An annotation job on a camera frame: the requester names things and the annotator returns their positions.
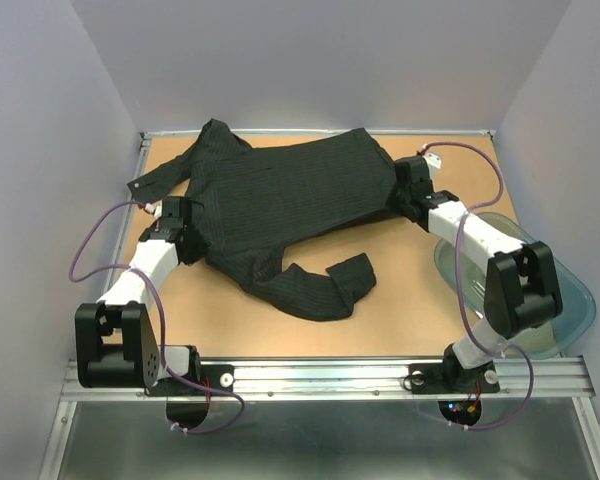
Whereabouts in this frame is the black pinstriped long sleeve shirt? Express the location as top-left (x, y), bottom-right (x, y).
top-left (128, 119), bottom-right (396, 322)

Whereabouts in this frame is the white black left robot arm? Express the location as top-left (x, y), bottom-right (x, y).
top-left (69, 196), bottom-right (208, 394)

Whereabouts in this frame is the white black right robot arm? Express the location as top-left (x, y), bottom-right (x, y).
top-left (388, 154), bottom-right (563, 394)

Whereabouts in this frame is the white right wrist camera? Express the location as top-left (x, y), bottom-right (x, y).
top-left (421, 151), bottom-right (442, 178)

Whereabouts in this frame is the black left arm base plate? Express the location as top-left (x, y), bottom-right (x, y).
top-left (145, 363), bottom-right (235, 397)

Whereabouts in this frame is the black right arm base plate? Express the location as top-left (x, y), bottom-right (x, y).
top-left (402, 362), bottom-right (500, 395)

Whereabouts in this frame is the aluminium table frame rail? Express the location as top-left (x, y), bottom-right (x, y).
top-left (37, 128), bottom-right (600, 480)

